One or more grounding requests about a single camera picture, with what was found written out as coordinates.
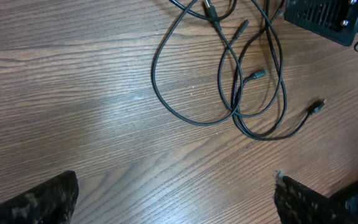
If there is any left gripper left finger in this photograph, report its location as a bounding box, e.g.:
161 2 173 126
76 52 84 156
0 170 79 224

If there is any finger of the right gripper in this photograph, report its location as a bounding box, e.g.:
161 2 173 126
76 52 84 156
284 0 358 47

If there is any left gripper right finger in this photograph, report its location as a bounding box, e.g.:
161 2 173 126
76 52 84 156
273 170 358 224

